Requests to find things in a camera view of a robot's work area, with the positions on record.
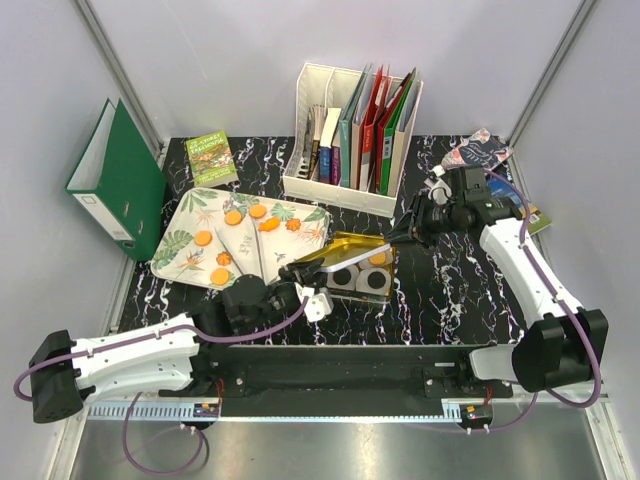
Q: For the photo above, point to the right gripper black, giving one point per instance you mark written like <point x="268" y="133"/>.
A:
<point x="407" y="227"/>

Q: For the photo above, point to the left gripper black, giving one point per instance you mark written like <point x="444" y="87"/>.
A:
<point x="303" y="273"/>

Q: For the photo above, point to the black sandwich cookie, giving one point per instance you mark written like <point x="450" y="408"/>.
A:
<point x="377" y="280"/>
<point x="343" y="278"/>

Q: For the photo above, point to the gold tin lid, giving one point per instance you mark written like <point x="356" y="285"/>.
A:
<point x="347" y="249"/>

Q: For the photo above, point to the orange round patterned cookie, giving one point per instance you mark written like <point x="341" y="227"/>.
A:
<point x="381" y="259"/>

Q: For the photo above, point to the gold cookie tin base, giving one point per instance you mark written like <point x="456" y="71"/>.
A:
<point x="364" y="297"/>

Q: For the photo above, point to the metal serving tongs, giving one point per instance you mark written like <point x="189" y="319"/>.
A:
<point x="243" y="248"/>

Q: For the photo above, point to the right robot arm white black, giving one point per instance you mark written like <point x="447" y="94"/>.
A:
<point x="563" y="343"/>

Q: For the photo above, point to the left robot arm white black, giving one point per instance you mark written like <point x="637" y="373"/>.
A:
<point x="66" y="375"/>

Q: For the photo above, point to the white paper cup back right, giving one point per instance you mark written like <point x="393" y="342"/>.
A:
<point x="365" y="264"/>

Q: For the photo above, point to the orange shell shaped cookie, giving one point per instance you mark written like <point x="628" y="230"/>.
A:
<point x="293" y="224"/>

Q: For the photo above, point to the orange fish shaped cookie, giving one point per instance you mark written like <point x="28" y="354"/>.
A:
<point x="270" y="224"/>

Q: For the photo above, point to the orange round sandwich cookie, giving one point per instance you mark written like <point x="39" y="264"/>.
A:
<point x="257" y="211"/>

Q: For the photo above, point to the orange cookie tray front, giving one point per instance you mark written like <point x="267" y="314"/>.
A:
<point x="224" y="259"/>

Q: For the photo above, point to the orange cookie tray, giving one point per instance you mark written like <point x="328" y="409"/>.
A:
<point x="203" y="238"/>
<point x="224" y="259"/>

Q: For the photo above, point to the blue landscape cover book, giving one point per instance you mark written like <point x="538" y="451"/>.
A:
<point x="538" y="221"/>

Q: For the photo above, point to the floral patterned serving tray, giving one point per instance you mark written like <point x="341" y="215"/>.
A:
<point x="215" y="237"/>

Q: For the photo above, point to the orange cookie near tray left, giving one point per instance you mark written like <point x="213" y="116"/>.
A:
<point x="203" y="238"/>

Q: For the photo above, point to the floral cover paperback book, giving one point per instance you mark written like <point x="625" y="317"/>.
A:
<point x="479" y="149"/>

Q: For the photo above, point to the white desk file organizer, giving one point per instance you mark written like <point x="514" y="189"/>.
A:
<point x="352" y="134"/>

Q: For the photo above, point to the green treehouse paperback book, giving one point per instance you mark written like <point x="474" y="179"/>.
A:
<point x="211" y="160"/>

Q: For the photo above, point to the green lever arch binder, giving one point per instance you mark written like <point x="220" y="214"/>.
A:
<point x="117" y="181"/>

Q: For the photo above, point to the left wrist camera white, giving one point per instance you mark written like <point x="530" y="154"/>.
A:
<point x="318" y="303"/>

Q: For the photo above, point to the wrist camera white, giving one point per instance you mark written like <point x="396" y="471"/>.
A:
<point x="318" y="303"/>
<point x="439" y="191"/>

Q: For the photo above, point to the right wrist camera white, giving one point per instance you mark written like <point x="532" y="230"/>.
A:
<point x="439" y="191"/>

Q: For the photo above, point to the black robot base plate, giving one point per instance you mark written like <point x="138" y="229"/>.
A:
<point x="396" y="382"/>

